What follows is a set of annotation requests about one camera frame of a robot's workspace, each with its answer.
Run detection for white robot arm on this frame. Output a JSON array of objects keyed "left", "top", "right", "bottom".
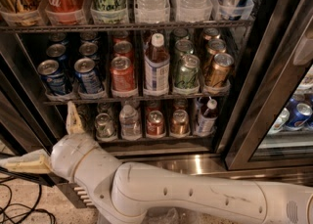
[{"left": 0, "top": 102, "right": 313, "bottom": 224}]

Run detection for red can bottom shelf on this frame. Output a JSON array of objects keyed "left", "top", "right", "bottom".
[{"left": 147, "top": 111, "right": 164, "bottom": 136}]

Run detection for gold can middle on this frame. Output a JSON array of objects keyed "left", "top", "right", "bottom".
[{"left": 205, "top": 38, "right": 226, "bottom": 61}]

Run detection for middle wire shelf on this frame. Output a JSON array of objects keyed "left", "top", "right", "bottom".
[{"left": 44, "top": 92, "right": 229, "bottom": 106}]

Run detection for tea bottle bottom shelf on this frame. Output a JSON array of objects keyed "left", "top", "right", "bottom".
[{"left": 195, "top": 99, "right": 219, "bottom": 136}]

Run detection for gold can front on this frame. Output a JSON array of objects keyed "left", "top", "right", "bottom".
[{"left": 205, "top": 53, "right": 235, "bottom": 88}]

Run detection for wire shelf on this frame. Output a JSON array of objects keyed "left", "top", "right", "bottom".
[
  {"left": 0, "top": 20, "right": 253, "bottom": 33},
  {"left": 44, "top": 92, "right": 229, "bottom": 106}
]

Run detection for red coke can front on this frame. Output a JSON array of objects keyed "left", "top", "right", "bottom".
[{"left": 111, "top": 56, "right": 136, "bottom": 92}]

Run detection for green lacroix can front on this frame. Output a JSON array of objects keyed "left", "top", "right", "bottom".
[{"left": 174, "top": 54, "right": 200, "bottom": 89}]

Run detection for blue pepsi can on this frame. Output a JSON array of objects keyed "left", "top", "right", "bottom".
[
  {"left": 74, "top": 58, "right": 104, "bottom": 94},
  {"left": 37, "top": 60, "right": 72, "bottom": 96},
  {"left": 46, "top": 44, "right": 68, "bottom": 68},
  {"left": 79, "top": 42, "right": 100, "bottom": 64}
]

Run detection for top wire shelf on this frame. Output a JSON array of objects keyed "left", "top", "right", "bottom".
[{"left": 0, "top": 20, "right": 253, "bottom": 33}]

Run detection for steel fridge bottom grille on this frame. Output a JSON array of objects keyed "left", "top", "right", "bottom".
[{"left": 58, "top": 154, "right": 313, "bottom": 208}]

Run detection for green lacroix can middle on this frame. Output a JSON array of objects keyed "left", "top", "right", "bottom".
[{"left": 174, "top": 39, "right": 195, "bottom": 62}]

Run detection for orange can bottom shelf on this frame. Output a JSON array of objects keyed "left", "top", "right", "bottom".
[{"left": 170, "top": 110, "right": 189, "bottom": 135}]

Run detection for blue pepsi can front left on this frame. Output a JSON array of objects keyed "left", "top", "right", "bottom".
[{"left": 37, "top": 60, "right": 72, "bottom": 96}]

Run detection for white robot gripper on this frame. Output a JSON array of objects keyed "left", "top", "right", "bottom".
[{"left": 0, "top": 101, "right": 98, "bottom": 182}]

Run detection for blue pepsi can middle left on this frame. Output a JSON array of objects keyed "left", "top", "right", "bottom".
[{"left": 46, "top": 44, "right": 68, "bottom": 68}]

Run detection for black cables on floor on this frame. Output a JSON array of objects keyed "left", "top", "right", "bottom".
[{"left": 0, "top": 175, "right": 57, "bottom": 224}]

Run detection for iced tea bottle middle shelf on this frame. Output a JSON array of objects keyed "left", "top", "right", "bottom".
[{"left": 145, "top": 33, "right": 170, "bottom": 91}]

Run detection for open glass fridge door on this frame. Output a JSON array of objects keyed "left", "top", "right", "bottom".
[{"left": 0, "top": 51, "right": 67, "bottom": 187}]

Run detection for pepsi can right fridge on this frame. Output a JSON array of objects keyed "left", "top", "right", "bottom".
[{"left": 285, "top": 103, "right": 312, "bottom": 130}]

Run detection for water bottle bottom shelf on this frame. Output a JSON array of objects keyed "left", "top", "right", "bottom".
[{"left": 119, "top": 105, "right": 142, "bottom": 140}]

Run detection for red coke can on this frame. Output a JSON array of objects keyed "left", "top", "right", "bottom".
[
  {"left": 111, "top": 56, "right": 136, "bottom": 92},
  {"left": 113, "top": 41, "right": 134, "bottom": 60}
]

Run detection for red coke can middle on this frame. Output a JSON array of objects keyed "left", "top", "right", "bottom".
[{"left": 113, "top": 41, "right": 134, "bottom": 60}]

